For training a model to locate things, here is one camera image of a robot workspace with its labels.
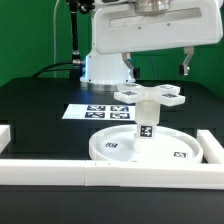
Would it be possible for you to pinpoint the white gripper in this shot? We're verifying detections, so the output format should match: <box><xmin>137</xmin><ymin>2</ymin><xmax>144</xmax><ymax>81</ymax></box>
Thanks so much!
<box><xmin>93</xmin><ymin>0</ymin><xmax>223</xmax><ymax>80</ymax></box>

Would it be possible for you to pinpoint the white cross-shaped table base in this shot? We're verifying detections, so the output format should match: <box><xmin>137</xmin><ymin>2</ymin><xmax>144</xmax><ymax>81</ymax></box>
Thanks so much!
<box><xmin>114</xmin><ymin>83</ymin><xmax>185</xmax><ymax>106</ymax></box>

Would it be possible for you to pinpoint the white round table top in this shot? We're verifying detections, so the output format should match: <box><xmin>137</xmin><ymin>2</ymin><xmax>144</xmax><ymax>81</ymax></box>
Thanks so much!
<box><xmin>89</xmin><ymin>124</ymin><xmax>203</xmax><ymax>163</ymax></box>

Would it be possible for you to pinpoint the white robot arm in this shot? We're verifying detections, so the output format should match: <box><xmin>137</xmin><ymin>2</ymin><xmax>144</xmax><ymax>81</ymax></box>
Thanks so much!
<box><xmin>80</xmin><ymin>0</ymin><xmax>224</xmax><ymax>91</ymax></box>

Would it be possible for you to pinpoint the white marker sheet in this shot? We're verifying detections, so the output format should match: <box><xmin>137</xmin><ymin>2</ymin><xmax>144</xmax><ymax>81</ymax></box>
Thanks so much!
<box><xmin>63</xmin><ymin>104</ymin><xmax>135</xmax><ymax>121</ymax></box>

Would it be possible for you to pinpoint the white right fence bar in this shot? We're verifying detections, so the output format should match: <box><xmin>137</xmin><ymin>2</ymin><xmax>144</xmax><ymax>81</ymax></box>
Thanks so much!
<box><xmin>197</xmin><ymin>130</ymin><xmax>224</xmax><ymax>165</ymax></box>

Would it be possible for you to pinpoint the white fence bar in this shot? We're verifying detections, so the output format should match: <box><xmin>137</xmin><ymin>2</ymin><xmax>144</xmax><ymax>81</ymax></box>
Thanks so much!
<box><xmin>0</xmin><ymin>125</ymin><xmax>11</xmax><ymax>154</ymax></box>
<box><xmin>197</xmin><ymin>130</ymin><xmax>224</xmax><ymax>165</ymax></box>
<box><xmin>0</xmin><ymin>159</ymin><xmax>224</xmax><ymax>190</ymax></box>

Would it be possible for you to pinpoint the white front fence bar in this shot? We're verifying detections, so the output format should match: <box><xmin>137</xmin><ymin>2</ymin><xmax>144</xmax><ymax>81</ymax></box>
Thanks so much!
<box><xmin>0</xmin><ymin>159</ymin><xmax>224</xmax><ymax>190</ymax></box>

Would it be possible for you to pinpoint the white left fence bar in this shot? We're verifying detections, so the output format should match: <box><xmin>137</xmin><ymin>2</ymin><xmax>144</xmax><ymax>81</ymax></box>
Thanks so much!
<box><xmin>0</xmin><ymin>125</ymin><xmax>11</xmax><ymax>154</ymax></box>

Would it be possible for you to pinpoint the black camera stand pole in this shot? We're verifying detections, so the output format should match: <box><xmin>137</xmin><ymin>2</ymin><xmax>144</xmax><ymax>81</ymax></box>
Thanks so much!
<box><xmin>66</xmin><ymin>0</ymin><xmax>95</xmax><ymax>80</ymax></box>

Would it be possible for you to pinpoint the black cable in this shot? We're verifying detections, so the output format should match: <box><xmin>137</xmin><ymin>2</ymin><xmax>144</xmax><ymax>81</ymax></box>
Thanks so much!
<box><xmin>31</xmin><ymin>60</ymin><xmax>86</xmax><ymax>79</ymax></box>

